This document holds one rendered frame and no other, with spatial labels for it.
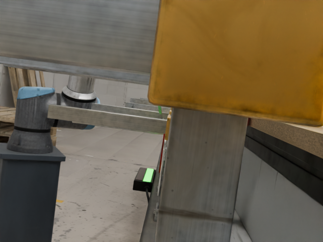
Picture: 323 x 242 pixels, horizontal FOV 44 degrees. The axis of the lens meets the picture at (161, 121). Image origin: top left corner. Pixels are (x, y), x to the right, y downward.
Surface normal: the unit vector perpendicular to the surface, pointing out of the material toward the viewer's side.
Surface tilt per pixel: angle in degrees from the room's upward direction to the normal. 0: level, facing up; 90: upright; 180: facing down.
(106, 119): 90
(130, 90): 90
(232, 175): 90
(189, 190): 90
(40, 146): 70
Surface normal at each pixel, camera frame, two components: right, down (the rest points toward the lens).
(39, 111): 0.37, 0.12
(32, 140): 0.34, -0.23
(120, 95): -0.08, 0.07
